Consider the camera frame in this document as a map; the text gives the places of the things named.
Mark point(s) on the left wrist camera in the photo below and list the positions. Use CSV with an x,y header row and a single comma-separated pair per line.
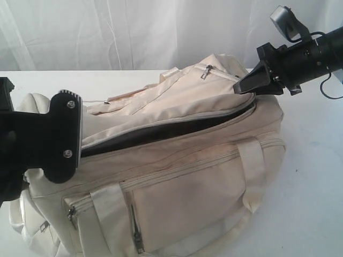
x,y
66,119

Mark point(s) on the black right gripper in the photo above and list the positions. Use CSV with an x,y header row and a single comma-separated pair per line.
x,y
283,67

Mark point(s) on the white backdrop curtain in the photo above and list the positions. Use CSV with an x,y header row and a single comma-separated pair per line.
x,y
145,35

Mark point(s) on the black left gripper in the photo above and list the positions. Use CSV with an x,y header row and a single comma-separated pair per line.
x,y
23,137

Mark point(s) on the cream fabric duffel bag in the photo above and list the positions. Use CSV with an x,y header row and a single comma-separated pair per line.
x,y
176,168

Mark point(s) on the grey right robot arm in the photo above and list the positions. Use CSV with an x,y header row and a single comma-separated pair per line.
x,y
330,45

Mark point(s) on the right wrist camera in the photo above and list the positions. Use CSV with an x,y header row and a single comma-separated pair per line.
x,y
289,26

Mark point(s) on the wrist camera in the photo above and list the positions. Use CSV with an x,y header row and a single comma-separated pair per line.
x,y
289,26
66,119

